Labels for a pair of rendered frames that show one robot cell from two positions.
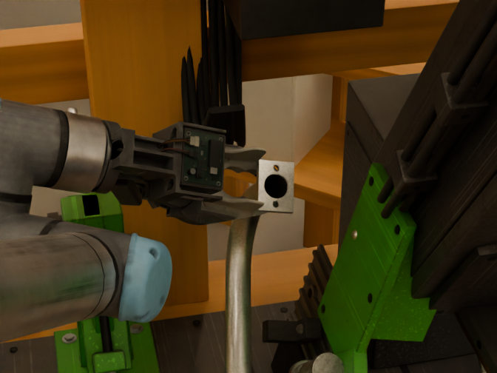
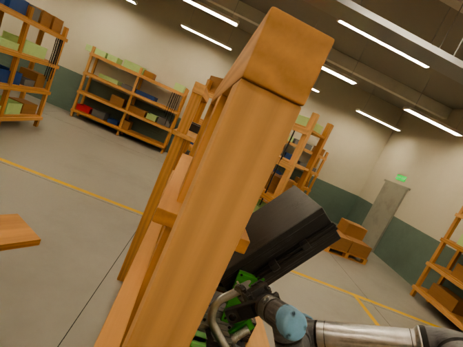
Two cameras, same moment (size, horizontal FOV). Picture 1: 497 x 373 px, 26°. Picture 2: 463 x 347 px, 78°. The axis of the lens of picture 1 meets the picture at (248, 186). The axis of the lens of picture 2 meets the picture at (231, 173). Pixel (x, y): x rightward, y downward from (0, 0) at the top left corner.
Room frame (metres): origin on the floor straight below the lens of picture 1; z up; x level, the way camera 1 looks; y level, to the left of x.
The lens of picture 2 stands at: (1.11, 0.96, 1.79)
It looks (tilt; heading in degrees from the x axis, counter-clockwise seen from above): 9 degrees down; 272
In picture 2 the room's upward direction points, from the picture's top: 24 degrees clockwise
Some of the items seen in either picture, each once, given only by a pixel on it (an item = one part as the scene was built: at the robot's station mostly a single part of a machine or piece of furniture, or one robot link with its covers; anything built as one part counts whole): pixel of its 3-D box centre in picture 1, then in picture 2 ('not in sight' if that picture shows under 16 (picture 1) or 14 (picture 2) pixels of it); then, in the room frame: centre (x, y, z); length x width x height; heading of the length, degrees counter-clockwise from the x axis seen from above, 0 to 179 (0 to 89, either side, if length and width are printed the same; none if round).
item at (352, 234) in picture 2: not in sight; (343, 237); (-1.78, -6.07, 0.37); 1.20 x 0.80 x 0.74; 18
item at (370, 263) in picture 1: (390, 268); (242, 294); (0.90, -0.15, 1.17); 0.13 x 0.12 x 0.20; 102
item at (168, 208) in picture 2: not in sight; (202, 185); (1.24, -0.16, 1.52); 0.90 x 0.25 x 0.04; 102
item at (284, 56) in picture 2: not in sight; (231, 92); (1.27, -0.15, 1.89); 1.50 x 0.09 x 0.09; 102
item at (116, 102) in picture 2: not in sight; (127, 100); (5.34, -7.91, 1.12); 3.22 x 0.55 x 2.23; 10
